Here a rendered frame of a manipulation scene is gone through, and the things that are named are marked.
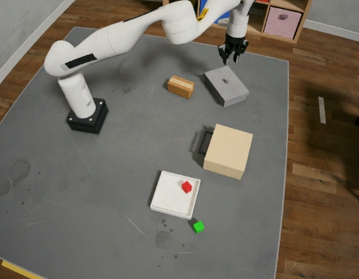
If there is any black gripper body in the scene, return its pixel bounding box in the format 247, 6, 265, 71
224, 32, 245, 51

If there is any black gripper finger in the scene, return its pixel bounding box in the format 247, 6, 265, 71
233, 39, 249, 62
217, 44, 235, 65

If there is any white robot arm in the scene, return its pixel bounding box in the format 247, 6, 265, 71
44, 0, 256, 118

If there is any brown cardboard box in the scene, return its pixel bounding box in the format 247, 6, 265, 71
167, 76, 194, 99

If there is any green block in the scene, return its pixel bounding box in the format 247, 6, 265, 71
193, 221, 204, 233

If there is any red block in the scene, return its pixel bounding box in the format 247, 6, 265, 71
182, 181, 192, 194

